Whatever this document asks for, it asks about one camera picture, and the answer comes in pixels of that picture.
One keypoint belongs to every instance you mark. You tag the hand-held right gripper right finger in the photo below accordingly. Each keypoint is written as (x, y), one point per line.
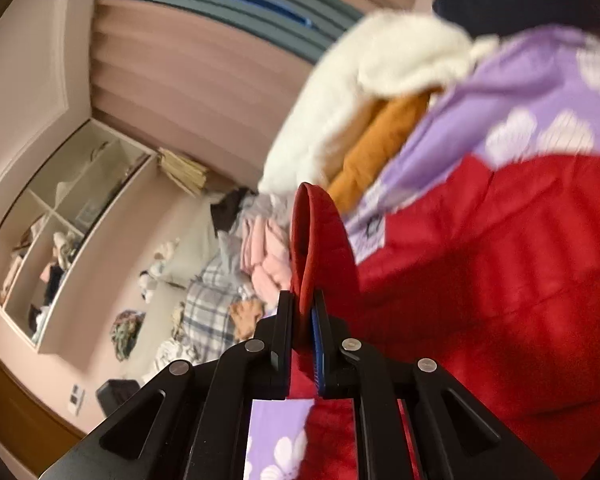
(320, 345)

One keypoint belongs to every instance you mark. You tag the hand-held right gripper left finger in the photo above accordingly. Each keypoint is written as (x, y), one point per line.
(281, 320)

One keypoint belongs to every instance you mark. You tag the red puffer jacket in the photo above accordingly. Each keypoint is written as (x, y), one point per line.
(480, 285)

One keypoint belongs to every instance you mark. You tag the pink clothes pile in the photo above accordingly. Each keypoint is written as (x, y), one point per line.
(267, 255)

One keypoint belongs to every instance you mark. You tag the tan crumpled cloth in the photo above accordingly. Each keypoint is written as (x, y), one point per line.
(247, 317)

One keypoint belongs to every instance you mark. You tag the plaid blanket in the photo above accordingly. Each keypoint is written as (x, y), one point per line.
(215, 300)

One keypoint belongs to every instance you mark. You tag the dark garment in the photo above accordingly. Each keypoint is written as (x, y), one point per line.
(227, 212)

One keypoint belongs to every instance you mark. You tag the white plush toy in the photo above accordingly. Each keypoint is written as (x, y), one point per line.
(160, 265)

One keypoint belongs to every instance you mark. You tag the patterned cloth heap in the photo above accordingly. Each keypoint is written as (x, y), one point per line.
(127, 335)

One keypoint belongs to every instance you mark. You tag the black box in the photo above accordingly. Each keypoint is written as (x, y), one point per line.
(117, 397)

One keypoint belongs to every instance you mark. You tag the orange folded garment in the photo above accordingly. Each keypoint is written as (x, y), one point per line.
(380, 145)

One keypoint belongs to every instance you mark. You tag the white fleece garment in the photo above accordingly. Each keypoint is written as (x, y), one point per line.
(340, 100)

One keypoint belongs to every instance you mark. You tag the beige curtain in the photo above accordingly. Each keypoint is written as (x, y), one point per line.
(190, 70)

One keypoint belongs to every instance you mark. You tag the wooden door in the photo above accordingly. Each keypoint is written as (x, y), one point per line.
(25, 415)

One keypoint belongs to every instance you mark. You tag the purple floral bed blanket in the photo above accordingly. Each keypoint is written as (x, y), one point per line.
(505, 95)

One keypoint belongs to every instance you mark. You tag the navy folded garment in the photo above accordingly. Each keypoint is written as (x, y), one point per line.
(505, 0)

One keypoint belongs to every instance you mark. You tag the white wall shelf unit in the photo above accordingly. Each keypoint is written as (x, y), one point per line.
(102, 230)

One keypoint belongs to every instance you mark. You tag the white wall switch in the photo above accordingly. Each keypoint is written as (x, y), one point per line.
(75, 398)

